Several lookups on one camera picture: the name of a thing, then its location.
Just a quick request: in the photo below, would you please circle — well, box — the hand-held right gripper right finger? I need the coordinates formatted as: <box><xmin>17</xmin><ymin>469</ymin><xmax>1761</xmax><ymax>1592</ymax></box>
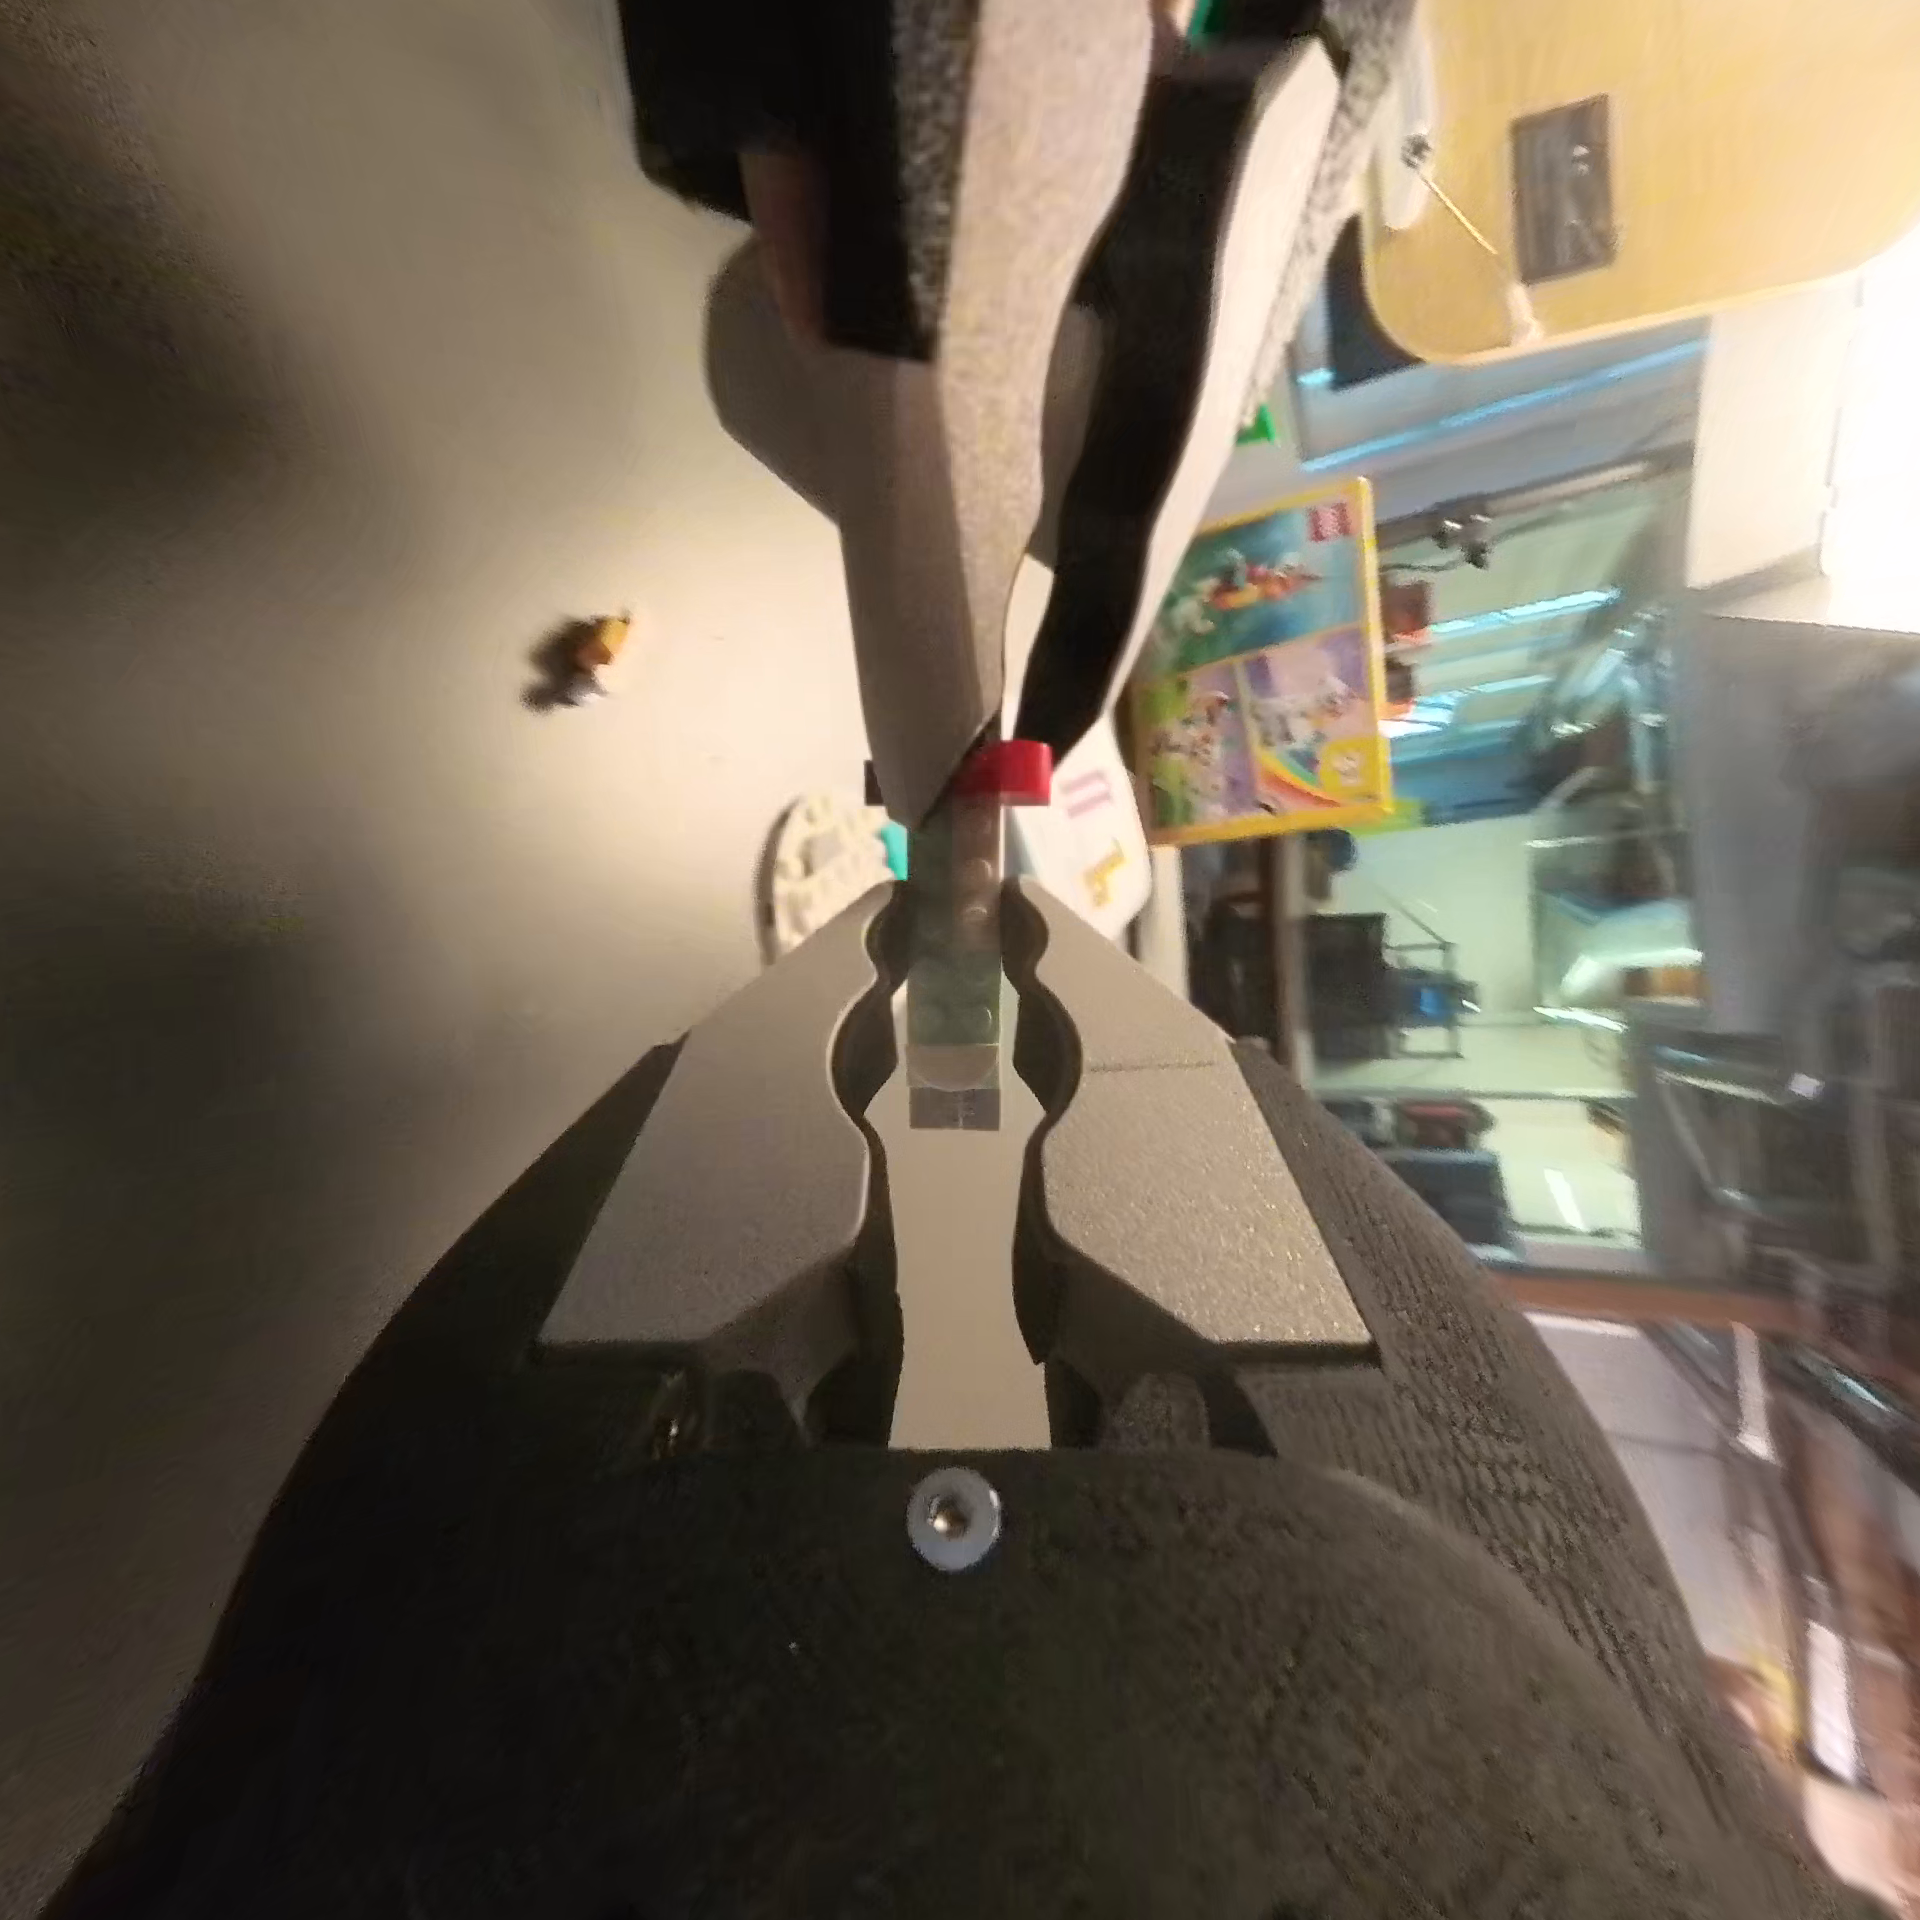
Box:
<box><xmin>1001</xmin><ymin>880</ymin><xmax>1375</xmax><ymax>1365</ymax></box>

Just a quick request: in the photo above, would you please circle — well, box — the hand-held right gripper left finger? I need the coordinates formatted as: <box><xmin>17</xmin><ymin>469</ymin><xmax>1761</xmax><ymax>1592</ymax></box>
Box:
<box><xmin>538</xmin><ymin>884</ymin><xmax>904</xmax><ymax>1352</ymax></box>

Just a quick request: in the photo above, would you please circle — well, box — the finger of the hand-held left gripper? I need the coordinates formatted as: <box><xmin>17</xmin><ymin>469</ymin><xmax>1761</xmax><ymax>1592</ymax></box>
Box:
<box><xmin>1018</xmin><ymin>33</ymin><xmax>1352</xmax><ymax>755</ymax></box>
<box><xmin>706</xmin><ymin>0</ymin><xmax>1159</xmax><ymax>819</ymax></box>

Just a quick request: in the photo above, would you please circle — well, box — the green plastic bin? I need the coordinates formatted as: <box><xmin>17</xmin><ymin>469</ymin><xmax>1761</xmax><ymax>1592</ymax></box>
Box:
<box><xmin>1175</xmin><ymin>0</ymin><xmax>1284</xmax><ymax>444</ymax></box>

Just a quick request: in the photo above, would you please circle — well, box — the multicolour lego model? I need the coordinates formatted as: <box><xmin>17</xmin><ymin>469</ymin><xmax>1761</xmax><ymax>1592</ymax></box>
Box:
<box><xmin>899</xmin><ymin>793</ymin><xmax>1009</xmax><ymax>1129</ymax></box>

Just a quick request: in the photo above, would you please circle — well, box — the round white lego plate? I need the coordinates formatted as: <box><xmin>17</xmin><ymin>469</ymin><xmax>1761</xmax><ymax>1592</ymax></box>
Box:
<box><xmin>760</xmin><ymin>793</ymin><xmax>911</xmax><ymax>962</ymax></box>

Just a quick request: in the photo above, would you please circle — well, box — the yellow lego box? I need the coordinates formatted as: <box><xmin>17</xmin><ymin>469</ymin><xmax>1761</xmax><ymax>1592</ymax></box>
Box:
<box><xmin>1128</xmin><ymin>477</ymin><xmax>1399</xmax><ymax>846</ymax></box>

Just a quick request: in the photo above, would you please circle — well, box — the person's left hand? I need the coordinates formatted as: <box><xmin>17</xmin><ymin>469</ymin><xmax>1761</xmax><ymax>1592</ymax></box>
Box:
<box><xmin>744</xmin><ymin>143</ymin><xmax>827</xmax><ymax>344</ymax></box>

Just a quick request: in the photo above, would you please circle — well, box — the white instruction booklet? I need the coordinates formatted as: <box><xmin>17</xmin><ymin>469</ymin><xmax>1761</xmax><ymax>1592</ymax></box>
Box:
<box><xmin>1009</xmin><ymin>721</ymin><xmax>1150</xmax><ymax>962</ymax></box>

